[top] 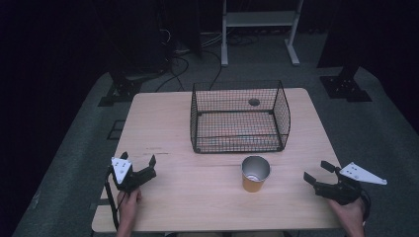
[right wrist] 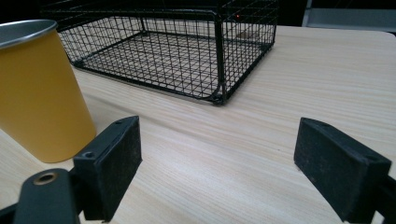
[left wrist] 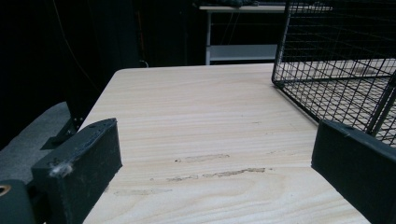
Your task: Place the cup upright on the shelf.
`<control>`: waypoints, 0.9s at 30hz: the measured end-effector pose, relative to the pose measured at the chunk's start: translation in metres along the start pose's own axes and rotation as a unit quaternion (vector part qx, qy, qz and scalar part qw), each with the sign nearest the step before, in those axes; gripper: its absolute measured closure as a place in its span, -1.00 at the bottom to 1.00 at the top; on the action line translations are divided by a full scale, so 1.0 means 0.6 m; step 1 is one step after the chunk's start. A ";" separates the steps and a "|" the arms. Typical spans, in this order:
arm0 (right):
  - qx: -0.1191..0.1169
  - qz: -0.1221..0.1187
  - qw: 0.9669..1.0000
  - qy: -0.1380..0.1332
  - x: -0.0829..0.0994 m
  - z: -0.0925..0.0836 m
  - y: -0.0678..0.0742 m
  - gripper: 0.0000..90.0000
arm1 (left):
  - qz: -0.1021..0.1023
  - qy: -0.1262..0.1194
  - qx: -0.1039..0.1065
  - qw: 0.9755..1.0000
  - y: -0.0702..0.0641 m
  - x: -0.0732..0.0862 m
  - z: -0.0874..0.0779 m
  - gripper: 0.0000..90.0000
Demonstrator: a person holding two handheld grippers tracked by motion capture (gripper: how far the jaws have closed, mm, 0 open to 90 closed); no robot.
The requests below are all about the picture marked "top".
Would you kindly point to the person's right hand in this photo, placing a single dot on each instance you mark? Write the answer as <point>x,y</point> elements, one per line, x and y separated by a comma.
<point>349,214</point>

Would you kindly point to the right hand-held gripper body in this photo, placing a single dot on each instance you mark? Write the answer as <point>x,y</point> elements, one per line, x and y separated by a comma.
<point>342,191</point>

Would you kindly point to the white metal stand frame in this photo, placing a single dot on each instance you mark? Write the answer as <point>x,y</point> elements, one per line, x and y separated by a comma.
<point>260,19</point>

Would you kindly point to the person's left hand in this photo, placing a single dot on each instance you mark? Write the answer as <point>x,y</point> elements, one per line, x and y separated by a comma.
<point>129,205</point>

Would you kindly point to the dark round table grommet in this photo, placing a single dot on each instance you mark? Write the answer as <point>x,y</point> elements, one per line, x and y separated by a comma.
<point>254,102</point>

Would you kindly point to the metal cup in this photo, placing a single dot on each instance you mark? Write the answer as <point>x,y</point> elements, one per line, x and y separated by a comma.
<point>253,185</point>

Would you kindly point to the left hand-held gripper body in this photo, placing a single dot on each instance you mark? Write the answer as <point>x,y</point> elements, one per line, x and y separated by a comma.
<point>126,177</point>

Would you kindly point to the black stand base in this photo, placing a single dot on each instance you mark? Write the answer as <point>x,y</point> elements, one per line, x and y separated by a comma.
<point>120,92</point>
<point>346,87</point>

